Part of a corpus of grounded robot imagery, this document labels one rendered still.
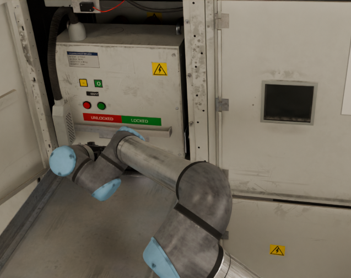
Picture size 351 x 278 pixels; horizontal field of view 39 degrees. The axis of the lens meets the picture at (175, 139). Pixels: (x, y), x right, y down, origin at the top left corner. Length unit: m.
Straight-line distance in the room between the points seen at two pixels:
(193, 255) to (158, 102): 0.96
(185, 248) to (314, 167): 0.95
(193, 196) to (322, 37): 0.79
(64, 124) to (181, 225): 1.01
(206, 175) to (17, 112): 1.11
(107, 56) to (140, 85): 0.16
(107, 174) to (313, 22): 0.78
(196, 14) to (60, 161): 0.63
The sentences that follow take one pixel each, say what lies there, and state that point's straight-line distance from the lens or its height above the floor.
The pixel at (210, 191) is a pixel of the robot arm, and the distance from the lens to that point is 1.02.
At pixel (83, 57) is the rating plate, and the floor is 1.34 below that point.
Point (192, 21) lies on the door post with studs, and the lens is 1.66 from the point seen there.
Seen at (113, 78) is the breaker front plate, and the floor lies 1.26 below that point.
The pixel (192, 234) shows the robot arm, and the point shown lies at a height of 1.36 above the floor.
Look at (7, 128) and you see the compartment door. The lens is 2.00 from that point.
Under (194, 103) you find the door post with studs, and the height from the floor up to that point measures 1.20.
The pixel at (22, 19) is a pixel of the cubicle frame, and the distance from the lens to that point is 1.88.
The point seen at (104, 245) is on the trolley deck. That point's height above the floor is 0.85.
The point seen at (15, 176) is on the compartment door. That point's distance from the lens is 2.09.
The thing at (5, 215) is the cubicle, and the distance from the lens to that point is 2.45.
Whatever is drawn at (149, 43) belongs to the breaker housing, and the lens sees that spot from 1.80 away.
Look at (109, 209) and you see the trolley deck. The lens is 1.89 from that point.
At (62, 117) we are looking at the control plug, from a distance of 1.91.
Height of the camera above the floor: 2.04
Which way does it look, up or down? 32 degrees down
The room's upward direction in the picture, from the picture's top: 4 degrees counter-clockwise
